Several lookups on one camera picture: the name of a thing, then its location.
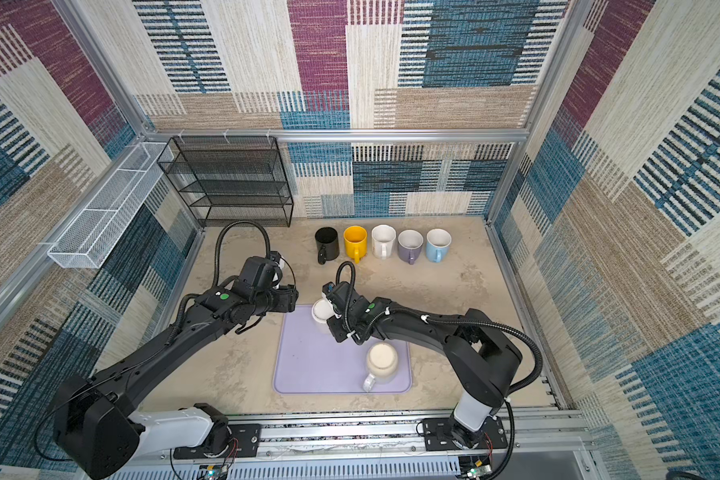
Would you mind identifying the white upside-down mug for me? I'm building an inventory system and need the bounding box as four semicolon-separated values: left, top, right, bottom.
311;299;335;334

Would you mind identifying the cream upside-down mug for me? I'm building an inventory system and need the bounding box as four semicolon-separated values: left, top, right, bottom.
363;342;399;392

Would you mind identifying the black ceramic mug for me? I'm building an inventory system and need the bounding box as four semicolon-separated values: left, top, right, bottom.
314;227;340;265

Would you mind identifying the yellow ceramic mug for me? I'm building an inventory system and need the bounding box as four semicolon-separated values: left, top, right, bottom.
343;225;368;264

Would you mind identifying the white faceted ceramic mug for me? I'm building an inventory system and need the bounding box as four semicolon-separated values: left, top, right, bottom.
371;224;397;260

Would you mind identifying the lavender ceramic mug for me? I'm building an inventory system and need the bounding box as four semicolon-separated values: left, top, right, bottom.
397;229;424;265

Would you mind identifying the light blue ceramic mug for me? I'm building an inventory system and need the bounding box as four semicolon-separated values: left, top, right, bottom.
426;228;452;263

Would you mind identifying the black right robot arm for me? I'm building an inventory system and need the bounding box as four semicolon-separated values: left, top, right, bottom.
322;281;543;449

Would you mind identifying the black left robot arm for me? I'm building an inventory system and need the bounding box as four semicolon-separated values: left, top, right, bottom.
43;242;298;479

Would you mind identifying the lavender silicone mat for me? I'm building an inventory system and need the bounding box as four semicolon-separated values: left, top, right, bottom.
273;305;413;395

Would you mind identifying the black mesh wire shelf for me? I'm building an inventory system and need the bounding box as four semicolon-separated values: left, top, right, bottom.
157;136;294;227

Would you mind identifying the white wire wall basket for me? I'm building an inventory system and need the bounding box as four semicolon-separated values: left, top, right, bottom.
47;142;166;269

